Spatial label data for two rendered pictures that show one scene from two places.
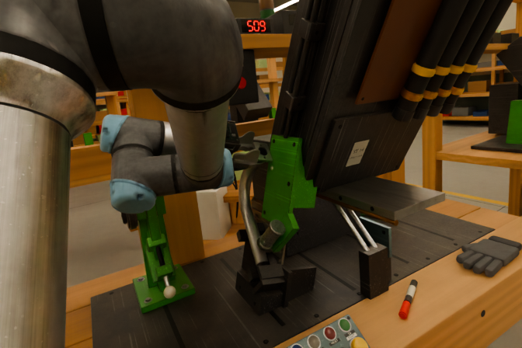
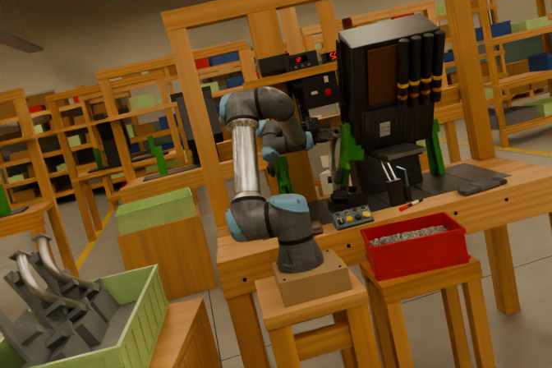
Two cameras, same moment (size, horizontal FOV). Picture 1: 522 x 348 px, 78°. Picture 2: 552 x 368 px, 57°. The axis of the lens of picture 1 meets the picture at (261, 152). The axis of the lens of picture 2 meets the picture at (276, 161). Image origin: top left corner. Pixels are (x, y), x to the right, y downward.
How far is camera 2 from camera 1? 1.53 m
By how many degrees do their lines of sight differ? 22
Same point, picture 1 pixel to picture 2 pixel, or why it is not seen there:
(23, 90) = (249, 123)
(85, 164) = not seen: hidden behind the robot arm
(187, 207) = (304, 169)
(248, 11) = not seen: outside the picture
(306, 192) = (357, 152)
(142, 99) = not seen: hidden behind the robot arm
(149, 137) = (276, 129)
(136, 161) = (270, 140)
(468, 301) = (441, 204)
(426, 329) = (407, 213)
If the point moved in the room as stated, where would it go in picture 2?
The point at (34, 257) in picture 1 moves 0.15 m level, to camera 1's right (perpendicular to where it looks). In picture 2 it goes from (254, 149) to (295, 141)
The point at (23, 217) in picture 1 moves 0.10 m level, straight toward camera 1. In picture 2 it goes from (251, 143) to (259, 144)
